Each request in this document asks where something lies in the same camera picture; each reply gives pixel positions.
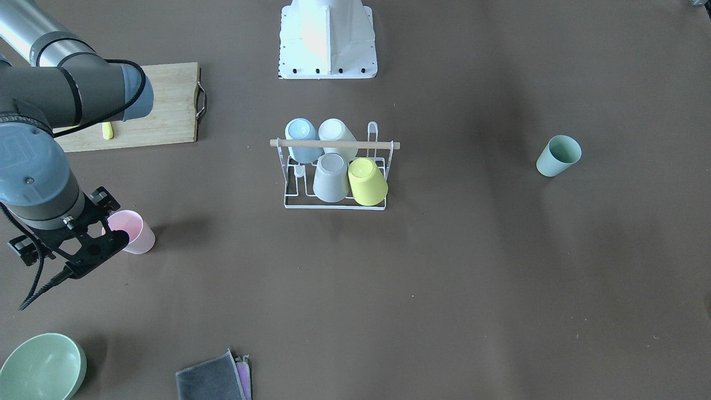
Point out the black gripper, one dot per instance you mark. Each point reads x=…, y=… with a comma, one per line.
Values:
x=104, y=198

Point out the pink plastic cup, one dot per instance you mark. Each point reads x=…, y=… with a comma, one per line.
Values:
x=141, y=237

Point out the mint green cup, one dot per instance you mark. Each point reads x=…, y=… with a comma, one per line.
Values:
x=561, y=152

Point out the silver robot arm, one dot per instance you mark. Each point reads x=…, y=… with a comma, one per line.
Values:
x=68, y=87

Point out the light blue cup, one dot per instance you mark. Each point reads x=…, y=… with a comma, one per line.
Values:
x=302, y=129

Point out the grey cup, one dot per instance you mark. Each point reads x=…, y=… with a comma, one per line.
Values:
x=330, y=182

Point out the white cup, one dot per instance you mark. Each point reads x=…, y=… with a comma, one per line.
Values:
x=335, y=130

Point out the yellow cup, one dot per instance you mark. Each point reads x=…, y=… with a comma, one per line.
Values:
x=367, y=182

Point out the yellow plastic knife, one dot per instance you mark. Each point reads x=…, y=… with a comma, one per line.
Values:
x=107, y=131

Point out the green bowl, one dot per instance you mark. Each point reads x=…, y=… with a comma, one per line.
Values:
x=47, y=366

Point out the wooden cutting board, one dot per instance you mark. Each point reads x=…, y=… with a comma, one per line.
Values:
x=174, y=119

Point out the grey folded cloth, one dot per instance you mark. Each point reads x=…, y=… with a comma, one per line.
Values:
x=216, y=378

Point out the purple cloth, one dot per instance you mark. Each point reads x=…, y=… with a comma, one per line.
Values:
x=243, y=365

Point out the white wire cup holder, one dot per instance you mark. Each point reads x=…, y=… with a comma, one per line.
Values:
x=298, y=178

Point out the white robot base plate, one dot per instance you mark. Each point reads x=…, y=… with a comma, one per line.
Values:
x=327, y=40

